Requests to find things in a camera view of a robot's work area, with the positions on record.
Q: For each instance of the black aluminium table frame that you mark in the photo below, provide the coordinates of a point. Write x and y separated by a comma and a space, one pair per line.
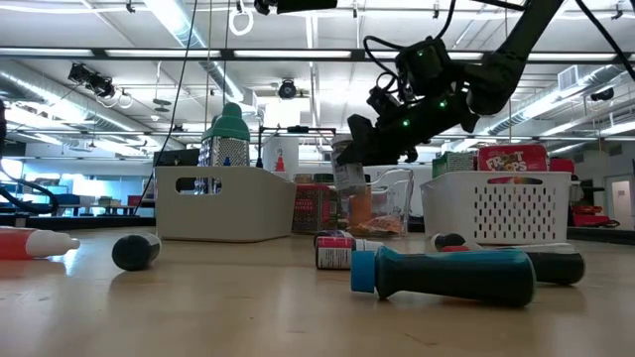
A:
74, 221

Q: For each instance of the white-lid spice jar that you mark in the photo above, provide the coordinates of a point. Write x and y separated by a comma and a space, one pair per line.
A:
347, 173

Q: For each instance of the blue gel tube blue cap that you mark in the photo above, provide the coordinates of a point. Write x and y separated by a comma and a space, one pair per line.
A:
446, 277

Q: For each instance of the orange spice jar black lid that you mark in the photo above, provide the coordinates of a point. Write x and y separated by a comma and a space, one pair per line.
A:
362, 213

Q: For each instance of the red dropper bottle white cap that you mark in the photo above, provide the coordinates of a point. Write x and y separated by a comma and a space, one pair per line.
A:
335, 253

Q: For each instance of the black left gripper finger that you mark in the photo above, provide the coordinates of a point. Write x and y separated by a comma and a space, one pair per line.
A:
297, 5

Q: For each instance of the brown-lid spice jar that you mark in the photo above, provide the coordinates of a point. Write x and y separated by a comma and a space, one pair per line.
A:
302, 178

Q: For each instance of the black ceiling camera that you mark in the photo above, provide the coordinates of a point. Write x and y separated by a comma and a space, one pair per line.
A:
602, 94
287, 90

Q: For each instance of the red paprika tin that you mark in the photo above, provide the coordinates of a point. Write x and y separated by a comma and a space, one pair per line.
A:
314, 208

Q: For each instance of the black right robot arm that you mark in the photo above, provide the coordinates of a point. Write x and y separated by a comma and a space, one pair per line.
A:
496, 74

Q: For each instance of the green Apple Jacks box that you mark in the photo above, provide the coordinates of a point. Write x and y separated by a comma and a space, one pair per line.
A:
454, 163

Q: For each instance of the black rectangular stand frame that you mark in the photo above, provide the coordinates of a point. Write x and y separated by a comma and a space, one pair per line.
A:
297, 130

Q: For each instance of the white perforated plastic basket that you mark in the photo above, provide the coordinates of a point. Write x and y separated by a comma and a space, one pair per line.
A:
496, 213

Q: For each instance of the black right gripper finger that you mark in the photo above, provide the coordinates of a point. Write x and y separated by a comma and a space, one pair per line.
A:
364, 144

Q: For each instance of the black overhead frame beam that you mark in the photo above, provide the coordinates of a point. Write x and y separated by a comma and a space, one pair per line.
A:
297, 54

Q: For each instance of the dark dropper bottle white cap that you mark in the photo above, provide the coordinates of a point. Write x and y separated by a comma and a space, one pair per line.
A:
134, 253
446, 241

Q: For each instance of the purple dropper bottle white cap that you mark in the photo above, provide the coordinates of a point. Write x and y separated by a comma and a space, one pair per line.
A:
332, 233

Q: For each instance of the silver ventilation duct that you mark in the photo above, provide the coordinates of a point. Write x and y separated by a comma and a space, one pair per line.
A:
595, 79

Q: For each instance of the clear plastic bin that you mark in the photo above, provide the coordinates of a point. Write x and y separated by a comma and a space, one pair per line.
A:
402, 198

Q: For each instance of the grey plastic bin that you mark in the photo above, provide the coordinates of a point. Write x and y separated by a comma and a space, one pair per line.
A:
248, 208

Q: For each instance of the dark gel tube red cap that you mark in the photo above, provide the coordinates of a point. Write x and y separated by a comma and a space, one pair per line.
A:
555, 268

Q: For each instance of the black monitor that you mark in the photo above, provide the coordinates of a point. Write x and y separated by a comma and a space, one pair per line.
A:
176, 157

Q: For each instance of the red Froot Loops box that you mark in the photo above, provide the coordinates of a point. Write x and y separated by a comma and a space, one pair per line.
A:
560, 166
511, 158

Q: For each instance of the white door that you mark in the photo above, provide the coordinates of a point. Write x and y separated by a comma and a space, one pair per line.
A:
622, 198

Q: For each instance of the orange seasoning packet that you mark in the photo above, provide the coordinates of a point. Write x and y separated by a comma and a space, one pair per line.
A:
387, 225

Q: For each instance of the red storage bins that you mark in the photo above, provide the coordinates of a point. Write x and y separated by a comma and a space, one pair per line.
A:
590, 218

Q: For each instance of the white pillar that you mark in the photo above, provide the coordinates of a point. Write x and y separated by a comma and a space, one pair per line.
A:
270, 154

